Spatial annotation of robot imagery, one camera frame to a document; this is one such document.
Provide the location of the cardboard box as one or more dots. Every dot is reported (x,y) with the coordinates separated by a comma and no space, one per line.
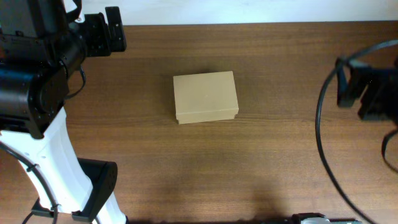
(205,97)

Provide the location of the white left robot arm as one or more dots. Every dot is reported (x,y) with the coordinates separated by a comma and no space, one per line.
(43,43)

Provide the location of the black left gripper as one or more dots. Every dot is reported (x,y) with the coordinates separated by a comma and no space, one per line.
(97,24)

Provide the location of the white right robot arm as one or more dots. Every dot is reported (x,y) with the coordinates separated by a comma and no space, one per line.
(375,88)

